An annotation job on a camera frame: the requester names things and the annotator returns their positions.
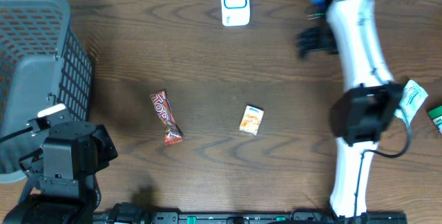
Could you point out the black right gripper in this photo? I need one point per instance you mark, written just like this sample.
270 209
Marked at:
306 40

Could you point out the small orange carton box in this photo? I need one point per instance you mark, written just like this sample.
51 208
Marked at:
251 120

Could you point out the green tissue wipes pack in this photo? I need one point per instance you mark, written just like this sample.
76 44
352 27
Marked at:
413 98

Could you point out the green lid jar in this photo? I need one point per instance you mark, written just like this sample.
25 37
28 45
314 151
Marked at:
436 117

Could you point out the red chocolate bar wrapper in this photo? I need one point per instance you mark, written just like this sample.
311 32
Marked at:
163 109

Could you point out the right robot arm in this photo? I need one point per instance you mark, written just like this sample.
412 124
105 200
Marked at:
347 28

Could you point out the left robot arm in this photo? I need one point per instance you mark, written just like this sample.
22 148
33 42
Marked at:
62 185

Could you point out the white barcode scanner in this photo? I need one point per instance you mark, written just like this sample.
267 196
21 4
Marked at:
235 12

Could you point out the grey plastic basket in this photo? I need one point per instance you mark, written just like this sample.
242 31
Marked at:
42 63

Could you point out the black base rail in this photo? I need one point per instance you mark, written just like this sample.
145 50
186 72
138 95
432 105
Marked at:
129 213

